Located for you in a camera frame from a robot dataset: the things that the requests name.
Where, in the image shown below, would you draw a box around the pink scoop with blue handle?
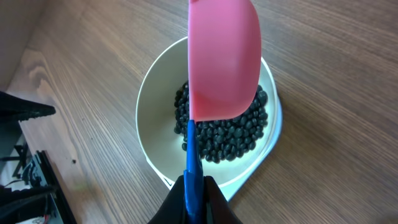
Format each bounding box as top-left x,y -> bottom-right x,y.
183,0 -> 261,223

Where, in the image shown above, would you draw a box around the black beans in bowl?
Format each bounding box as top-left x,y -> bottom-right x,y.
173,80 -> 269,164

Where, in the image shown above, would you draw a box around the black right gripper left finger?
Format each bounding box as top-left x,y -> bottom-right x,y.
148,175 -> 186,224

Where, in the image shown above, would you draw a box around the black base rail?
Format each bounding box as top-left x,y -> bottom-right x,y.
1,151 -> 77,224

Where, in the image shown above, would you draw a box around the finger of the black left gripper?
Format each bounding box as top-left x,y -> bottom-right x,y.
1,92 -> 56,122

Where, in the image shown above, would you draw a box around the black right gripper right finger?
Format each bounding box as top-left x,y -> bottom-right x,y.
203,176 -> 242,224

